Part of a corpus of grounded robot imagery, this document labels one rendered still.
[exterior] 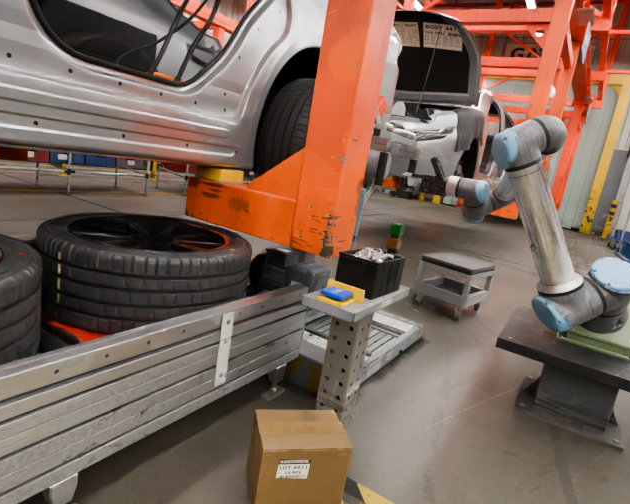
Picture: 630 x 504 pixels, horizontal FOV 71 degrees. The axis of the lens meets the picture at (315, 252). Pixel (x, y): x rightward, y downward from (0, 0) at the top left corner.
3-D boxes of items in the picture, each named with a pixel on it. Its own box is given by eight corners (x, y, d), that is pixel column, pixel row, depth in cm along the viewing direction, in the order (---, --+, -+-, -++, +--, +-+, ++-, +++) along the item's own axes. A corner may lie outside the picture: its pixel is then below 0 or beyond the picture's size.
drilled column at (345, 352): (327, 408, 154) (349, 294, 145) (352, 421, 149) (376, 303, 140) (311, 420, 146) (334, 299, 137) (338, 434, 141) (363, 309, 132)
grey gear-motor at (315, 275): (250, 308, 213) (260, 237, 206) (323, 338, 193) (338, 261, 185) (223, 316, 198) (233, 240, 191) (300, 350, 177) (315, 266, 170)
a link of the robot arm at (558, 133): (568, 96, 143) (502, 186, 207) (533, 111, 142) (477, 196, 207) (589, 124, 139) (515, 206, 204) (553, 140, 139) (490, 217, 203)
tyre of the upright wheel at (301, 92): (345, 147, 254) (307, 45, 202) (382, 153, 243) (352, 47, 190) (291, 241, 231) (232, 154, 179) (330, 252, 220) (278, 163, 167)
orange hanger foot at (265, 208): (213, 214, 192) (223, 133, 185) (314, 243, 166) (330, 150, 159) (183, 215, 178) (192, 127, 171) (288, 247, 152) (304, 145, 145)
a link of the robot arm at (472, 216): (492, 218, 202) (494, 199, 193) (469, 228, 201) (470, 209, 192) (480, 206, 208) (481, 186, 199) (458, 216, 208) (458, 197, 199)
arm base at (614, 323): (628, 297, 174) (636, 283, 167) (625, 339, 165) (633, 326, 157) (573, 287, 183) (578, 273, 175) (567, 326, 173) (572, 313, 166)
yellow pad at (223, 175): (218, 178, 186) (220, 166, 185) (243, 183, 180) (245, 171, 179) (194, 176, 175) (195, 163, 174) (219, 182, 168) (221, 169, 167)
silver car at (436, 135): (421, 181, 921) (438, 102, 888) (516, 198, 830) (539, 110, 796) (279, 163, 503) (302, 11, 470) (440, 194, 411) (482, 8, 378)
